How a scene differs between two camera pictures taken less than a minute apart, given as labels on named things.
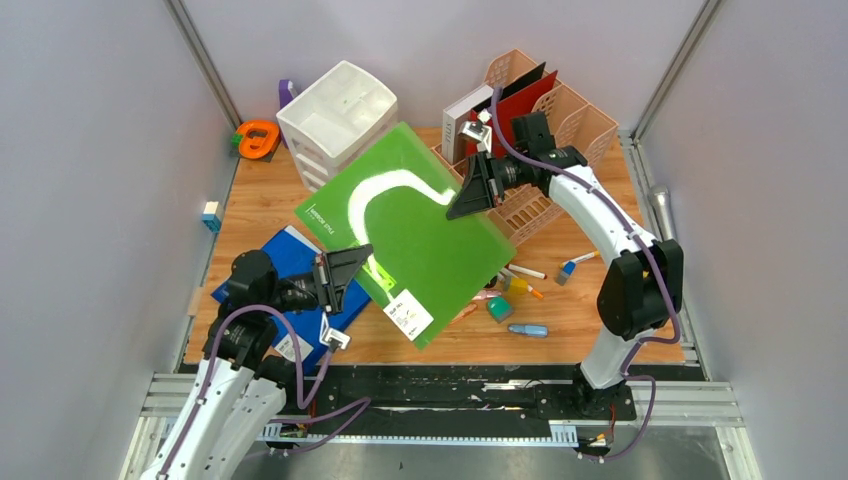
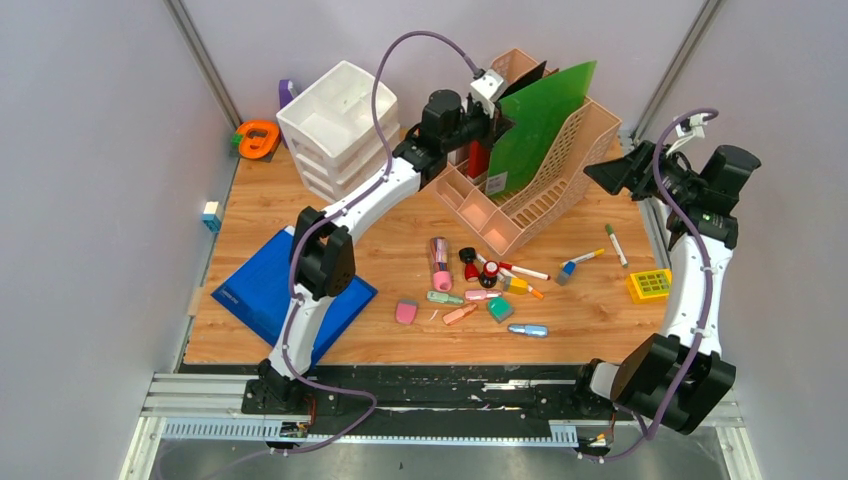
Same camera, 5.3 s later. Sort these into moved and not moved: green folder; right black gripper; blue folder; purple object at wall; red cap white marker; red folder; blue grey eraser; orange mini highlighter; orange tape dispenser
Moved: green folder; right black gripper; red folder
Not moved: orange tape dispenser; orange mini highlighter; purple object at wall; blue folder; red cap white marker; blue grey eraser
